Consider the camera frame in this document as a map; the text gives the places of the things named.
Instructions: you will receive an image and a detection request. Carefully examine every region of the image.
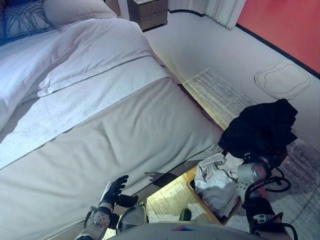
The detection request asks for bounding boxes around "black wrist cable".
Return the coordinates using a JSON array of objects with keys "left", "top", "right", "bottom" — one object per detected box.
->
[{"left": 243, "top": 166, "right": 300, "bottom": 240}]

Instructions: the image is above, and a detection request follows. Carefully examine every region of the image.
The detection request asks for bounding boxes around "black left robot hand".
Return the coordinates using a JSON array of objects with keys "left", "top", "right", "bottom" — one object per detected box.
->
[{"left": 100, "top": 174, "right": 139, "bottom": 209}]

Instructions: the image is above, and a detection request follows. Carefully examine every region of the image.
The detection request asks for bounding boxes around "black garment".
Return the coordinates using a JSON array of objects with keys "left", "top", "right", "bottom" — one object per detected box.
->
[{"left": 217, "top": 98, "right": 299, "bottom": 160}]

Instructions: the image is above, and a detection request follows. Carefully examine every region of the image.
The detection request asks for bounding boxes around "white garment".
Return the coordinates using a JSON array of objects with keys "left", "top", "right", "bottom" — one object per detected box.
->
[{"left": 194, "top": 169, "right": 241, "bottom": 219}]

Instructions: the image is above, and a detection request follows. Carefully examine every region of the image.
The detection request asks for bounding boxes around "dark blue floor tape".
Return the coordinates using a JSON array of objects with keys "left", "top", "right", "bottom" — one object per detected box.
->
[{"left": 167, "top": 8, "right": 320, "bottom": 79}]

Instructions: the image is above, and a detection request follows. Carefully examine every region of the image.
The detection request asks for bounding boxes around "robot leg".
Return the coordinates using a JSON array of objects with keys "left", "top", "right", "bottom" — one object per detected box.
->
[
  {"left": 178, "top": 207, "right": 193, "bottom": 222},
  {"left": 117, "top": 203, "right": 150, "bottom": 234}
]

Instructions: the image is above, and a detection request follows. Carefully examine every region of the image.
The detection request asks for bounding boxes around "grey patterned cushion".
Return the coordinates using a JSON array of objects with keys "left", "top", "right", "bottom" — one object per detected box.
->
[{"left": 0, "top": 3, "right": 55, "bottom": 46}]

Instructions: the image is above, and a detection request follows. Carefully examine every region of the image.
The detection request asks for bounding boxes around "beige upholstered bed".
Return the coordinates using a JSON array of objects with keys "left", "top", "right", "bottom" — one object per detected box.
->
[{"left": 0, "top": 0, "right": 225, "bottom": 240}]

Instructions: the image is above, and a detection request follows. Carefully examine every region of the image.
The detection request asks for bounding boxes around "beige garment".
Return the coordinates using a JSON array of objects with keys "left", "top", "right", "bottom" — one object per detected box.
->
[{"left": 196, "top": 152, "right": 241, "bottom": 181}]

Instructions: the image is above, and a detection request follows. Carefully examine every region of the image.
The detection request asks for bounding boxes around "white textured blanket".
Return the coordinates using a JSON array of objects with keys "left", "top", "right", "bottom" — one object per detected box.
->
[{"left": 0, "top": 58, "right": 174, "bottom": 169}]

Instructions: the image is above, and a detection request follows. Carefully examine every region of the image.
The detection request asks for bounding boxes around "robot right leg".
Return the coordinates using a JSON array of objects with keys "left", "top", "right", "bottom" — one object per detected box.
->
[{"left": 178, "top": 207, "right": 193, "bottom": 222}]

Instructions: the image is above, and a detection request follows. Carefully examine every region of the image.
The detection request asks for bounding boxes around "beige pillow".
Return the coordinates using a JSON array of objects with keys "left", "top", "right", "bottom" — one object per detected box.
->
[{"left": 43, "top": 0, "right": 118, "bottom": 29}]

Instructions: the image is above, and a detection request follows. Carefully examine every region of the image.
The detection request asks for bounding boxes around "wooden laundry basket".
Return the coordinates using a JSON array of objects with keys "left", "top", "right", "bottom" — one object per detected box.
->
[{"left": 186, "top": 149, "right": 289, "bottom": 226}]

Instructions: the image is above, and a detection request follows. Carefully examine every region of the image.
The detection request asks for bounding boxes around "white curtain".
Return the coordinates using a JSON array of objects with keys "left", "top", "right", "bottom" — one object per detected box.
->
[{"left": 203, "top": 0, "right": 248, "bottom": 31}]

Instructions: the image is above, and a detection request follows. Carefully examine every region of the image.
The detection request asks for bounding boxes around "grey robot torso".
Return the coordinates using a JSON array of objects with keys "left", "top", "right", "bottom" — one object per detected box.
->
[{"left": 107, "top": 222, "right": 259, "bottom": 240}]

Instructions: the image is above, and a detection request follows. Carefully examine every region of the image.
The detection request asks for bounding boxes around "brown wooden nightstand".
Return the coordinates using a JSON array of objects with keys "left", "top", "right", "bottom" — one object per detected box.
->
[{"left": 126, "top": 0, "right": 168, "bottom": 32}]

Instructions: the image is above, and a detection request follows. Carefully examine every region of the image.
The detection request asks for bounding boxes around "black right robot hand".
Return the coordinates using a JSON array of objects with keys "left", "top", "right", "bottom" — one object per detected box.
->
[{"left": 258, "top": 147, "right": 288, "bottom": 168}]

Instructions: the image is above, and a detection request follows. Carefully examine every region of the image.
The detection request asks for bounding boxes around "robot left leg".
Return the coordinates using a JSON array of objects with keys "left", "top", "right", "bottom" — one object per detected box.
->
[{"left": 117, "top": 203, "right": 150, "bottom": 234}]

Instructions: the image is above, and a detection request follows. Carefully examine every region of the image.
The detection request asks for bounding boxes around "white duvet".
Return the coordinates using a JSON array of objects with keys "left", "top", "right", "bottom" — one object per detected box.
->
[{"left": 0, "top": 18, "right": 161, "bottom": 131}]

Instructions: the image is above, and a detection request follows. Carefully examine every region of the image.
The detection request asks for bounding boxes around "grey striped rug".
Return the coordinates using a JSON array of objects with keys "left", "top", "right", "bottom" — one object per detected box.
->
[{"left": 146, "top": 67, "right": 320, "bottom": 227}]

